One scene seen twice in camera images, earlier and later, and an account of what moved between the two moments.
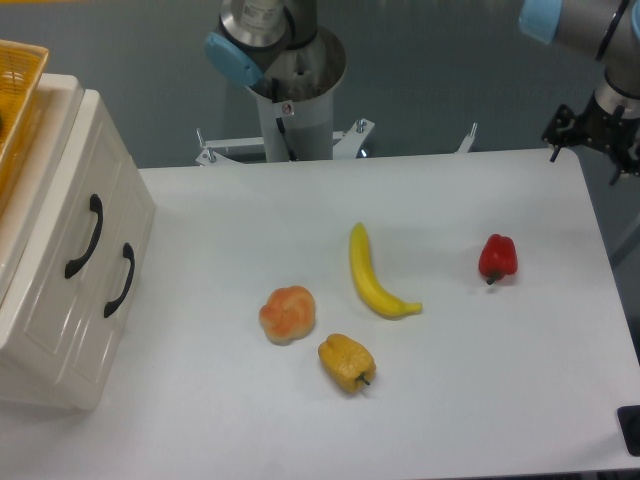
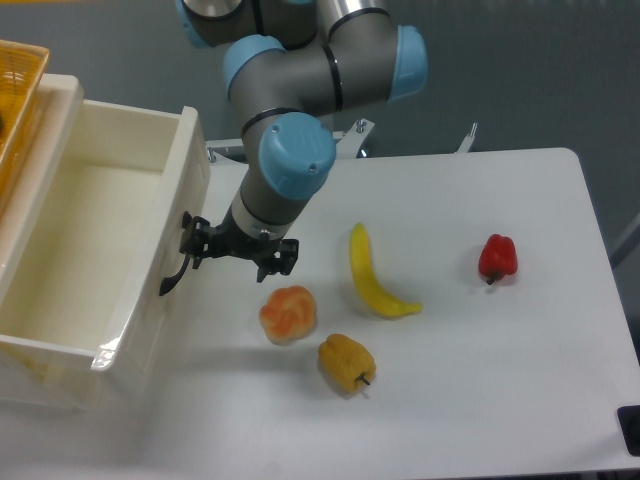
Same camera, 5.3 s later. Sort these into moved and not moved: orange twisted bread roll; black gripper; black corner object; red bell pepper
Moved: black gripper
Not moved: red bell pepper; orange twisted bread roll; black corner object
